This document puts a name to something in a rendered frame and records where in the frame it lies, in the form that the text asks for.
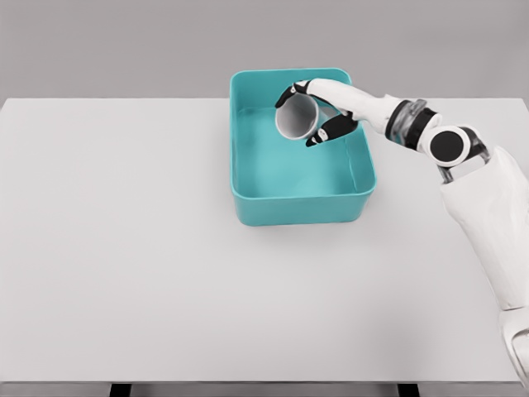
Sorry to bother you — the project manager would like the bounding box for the teal plastic basket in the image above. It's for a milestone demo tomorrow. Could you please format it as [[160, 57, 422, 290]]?
[[229, 68, 378, 227]]

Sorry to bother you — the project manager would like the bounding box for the white paper cup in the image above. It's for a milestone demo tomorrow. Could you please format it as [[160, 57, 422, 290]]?
[[274, 93, 341, 142]]

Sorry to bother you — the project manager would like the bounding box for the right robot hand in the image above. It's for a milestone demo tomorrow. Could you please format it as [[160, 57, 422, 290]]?
[[274, 79, 370, 148]]

